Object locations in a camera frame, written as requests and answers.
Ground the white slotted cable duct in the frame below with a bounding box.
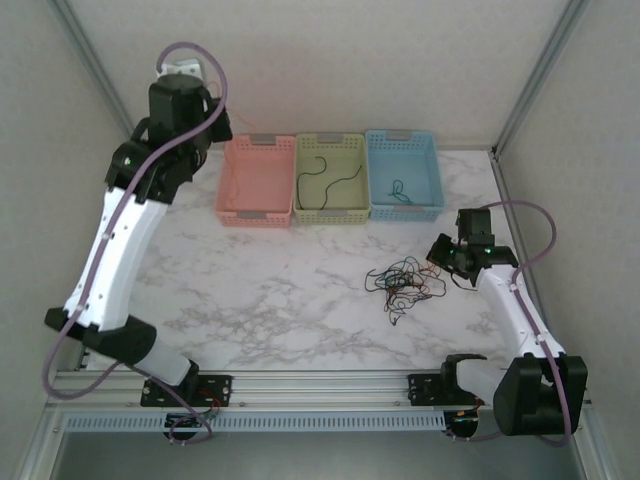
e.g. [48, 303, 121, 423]
[64, 412, 447, 432]

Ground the aluminium wall frame rail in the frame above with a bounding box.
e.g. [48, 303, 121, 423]
[227, 143, 496, 151]

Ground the purple right arm harness cable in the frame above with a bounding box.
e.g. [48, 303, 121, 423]
[452, 199, 576, 446]

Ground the green perforated plastic basket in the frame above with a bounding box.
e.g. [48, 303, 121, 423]
[293, 132, 371, 227]

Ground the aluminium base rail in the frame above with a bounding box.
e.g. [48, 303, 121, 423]
[49, 370, 594, 407]

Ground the small circuit board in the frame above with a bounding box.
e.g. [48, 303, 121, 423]
[447, 407, 484, 439]
[164, 407, 216, 444]

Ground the purple arm harness cable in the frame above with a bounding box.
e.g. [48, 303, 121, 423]
[452, 199, 576, 446]
[42, 43, 231, 447]

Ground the aluminium frame post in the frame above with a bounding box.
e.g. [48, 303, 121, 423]
[492, 0, 591, 156]
[49, 0, 136, 146]

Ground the aluminium side frame rail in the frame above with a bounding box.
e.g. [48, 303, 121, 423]
[491, 149, 556, 326]

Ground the blue perforated plastic basket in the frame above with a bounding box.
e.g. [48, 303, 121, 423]
[364, 129, 446, 224]

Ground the purple left arm harness cable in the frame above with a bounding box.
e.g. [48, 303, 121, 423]
[42, 43, 231, 447]

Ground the pink perforated plastic basket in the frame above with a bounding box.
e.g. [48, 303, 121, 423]
[214, 133, 296, 230]

